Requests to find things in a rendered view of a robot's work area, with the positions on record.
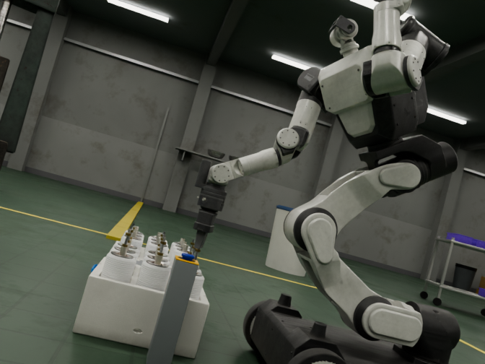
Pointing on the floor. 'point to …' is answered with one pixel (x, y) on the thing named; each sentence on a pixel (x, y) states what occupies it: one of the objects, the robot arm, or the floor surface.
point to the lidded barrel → (282, 247)
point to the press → (9, 121)
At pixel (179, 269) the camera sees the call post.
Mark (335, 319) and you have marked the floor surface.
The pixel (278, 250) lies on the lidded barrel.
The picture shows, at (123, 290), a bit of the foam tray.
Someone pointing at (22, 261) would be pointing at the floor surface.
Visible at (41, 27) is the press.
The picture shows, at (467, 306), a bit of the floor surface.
